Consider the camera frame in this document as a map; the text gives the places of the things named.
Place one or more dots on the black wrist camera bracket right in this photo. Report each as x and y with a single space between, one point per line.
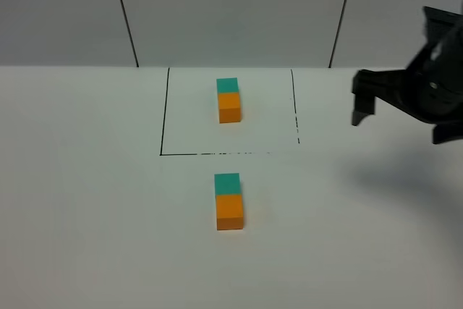
438 24

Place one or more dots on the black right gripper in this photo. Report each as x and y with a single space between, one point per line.
430 89

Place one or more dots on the orange template block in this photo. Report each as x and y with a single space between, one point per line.
229 107

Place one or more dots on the teal template block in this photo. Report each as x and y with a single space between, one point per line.
227 85

